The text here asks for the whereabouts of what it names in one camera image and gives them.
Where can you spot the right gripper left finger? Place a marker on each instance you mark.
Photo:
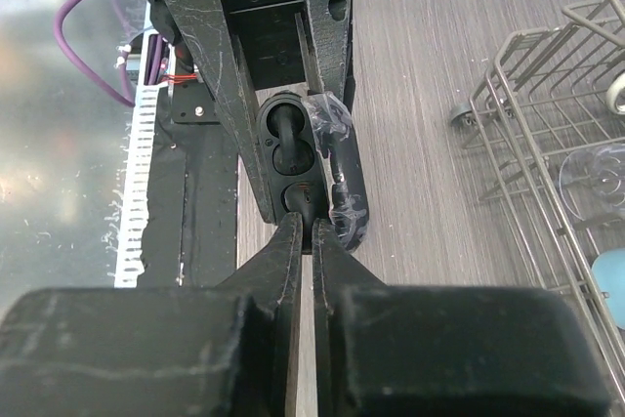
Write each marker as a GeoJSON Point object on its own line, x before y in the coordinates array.
{"type": "Point", "coordinates": [228, 350]}

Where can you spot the striped ceramic mug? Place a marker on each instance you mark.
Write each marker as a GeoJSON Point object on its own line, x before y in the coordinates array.
{"type": "Point", "coordinates": [614, 96]}

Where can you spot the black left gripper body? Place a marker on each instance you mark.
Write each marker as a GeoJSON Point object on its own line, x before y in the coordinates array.
{"type": "Point", "coordinates": [268, 32]}

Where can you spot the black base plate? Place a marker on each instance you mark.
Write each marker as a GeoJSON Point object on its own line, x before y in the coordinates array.
{"type": "Point", "coordinates": [190, 235]}

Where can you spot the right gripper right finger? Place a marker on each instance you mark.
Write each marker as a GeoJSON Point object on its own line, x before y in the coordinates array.
{"type": "Point", "coordinates": [405, 350]}

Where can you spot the light blue mug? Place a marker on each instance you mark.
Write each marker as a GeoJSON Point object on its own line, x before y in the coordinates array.
{"type": "Point", "coordinates": [608, 270]}

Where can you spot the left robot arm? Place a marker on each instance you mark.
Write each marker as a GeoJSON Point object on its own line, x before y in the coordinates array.
{"type": "Point", "coordinates": [161, 7]}

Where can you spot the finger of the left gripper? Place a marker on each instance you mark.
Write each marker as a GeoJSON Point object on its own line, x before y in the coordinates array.
{"type": "Point", "coordinates": [218, 57]}
{"type": "Point", "coordinates": [324, 42]}

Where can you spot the white slotted cable duct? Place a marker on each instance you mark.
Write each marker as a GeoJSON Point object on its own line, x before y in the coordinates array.
{"type": "Point", "coordinates": [134, 212]}

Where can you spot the metal wire dish rack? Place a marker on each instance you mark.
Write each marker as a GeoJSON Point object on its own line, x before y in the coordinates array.
{"type": "Point", "coordinates": [541, 98]}

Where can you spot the clear glass tumbler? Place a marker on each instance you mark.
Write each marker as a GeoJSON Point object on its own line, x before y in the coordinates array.
{"type": "Point", "coordinates": [591, 184]}

